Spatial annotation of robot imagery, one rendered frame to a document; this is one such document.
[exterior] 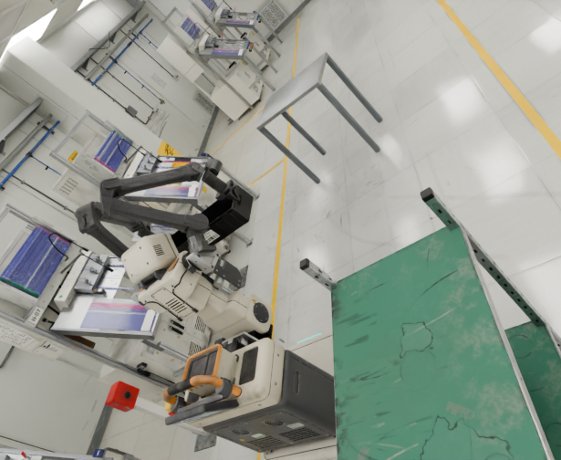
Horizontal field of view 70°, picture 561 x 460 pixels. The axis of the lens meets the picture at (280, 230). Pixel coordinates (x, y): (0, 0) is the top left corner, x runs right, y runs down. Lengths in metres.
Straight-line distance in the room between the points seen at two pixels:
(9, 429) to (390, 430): 3.92
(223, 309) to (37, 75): 4.80
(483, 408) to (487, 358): 0.10
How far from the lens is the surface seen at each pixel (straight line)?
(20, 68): 6.23
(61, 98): 6.16
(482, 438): 0.94
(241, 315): 1.88
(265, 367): 1.66
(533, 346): 1.64
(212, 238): 2.04
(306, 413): 1.78
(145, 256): 1.73
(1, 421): 4.57
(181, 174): 1.82
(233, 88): 7.13
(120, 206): 1.71
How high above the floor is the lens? 1.79
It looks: 28 degrees down
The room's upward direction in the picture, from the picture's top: 52 degrees counter-clockwise
